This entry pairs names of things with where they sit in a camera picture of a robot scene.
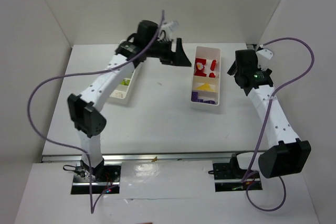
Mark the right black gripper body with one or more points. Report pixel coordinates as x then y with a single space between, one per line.
232 67

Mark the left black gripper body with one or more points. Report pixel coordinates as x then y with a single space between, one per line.
172 54

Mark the red 2x4 lego brick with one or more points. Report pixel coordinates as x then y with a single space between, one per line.
213 65

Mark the red 2x2 lego brick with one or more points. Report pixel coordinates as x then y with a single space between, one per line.
212 75

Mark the purple flower lego lid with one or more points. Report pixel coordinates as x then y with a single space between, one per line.
207 101

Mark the purple flower lego box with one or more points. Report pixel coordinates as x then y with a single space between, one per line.
194 96

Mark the green 2x3 lego brick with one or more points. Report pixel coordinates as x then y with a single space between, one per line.
125 82

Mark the white lego brick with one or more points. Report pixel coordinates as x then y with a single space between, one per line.
117 95

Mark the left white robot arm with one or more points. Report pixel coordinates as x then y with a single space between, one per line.
85 110

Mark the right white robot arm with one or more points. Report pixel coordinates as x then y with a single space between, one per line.
286 153

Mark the right white divided bin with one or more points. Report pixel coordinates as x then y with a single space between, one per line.
209 54

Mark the white divided bin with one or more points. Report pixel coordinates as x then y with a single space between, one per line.
126 90
209 54

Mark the left white divided bin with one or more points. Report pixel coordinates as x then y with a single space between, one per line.
126 90

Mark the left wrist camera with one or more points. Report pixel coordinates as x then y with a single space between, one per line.
168 28

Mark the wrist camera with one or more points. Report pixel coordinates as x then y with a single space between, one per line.
264 56
168 28

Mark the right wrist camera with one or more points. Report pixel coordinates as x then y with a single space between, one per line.
264 56

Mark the aluminium rail front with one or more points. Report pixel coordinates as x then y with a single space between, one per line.
144 157

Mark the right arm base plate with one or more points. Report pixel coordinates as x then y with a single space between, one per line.
228 177

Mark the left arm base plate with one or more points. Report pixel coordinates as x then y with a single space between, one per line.
108 181

